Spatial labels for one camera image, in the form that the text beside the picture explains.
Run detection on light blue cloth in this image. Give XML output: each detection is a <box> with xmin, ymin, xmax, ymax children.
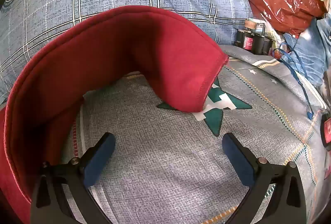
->
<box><xmin>281</xmin><ymin>16</ymin><xmax>331</xmax><ymax>86</ymax></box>

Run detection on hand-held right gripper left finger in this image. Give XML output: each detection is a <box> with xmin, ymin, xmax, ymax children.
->
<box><xmin>30</xmin><ymin>132</ymin><xmax>116</xmax><ymax>224</ymax></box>

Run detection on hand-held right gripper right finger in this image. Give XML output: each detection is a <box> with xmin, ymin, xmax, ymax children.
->
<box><xmin>222</xmin><ymin>132</ymin><xmax>307</xmax><ymax>224</ymax></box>

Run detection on blue cord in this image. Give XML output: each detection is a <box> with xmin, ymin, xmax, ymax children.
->
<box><xmin>274</xmin><ymin>40</ymin><xmax>314</xmax><ymax>120</ymax></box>

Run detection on red fleece garment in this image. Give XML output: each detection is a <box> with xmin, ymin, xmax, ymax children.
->
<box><xmin>0</xmin><ymin>5</ymin><xmax>229</xmax><ymax>224</ymax></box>

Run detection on red and black device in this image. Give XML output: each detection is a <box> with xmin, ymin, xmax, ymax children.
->
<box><xmin>320</xmin><ymin>113</ymin><xmax>331</xmax><ymax>148</ymax></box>

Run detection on black jars with labels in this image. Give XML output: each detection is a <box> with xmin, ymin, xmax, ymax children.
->
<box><xmin>235</xmin><ymin>20</ymin><xmax>275</xmax><ymax>55</ymax></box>

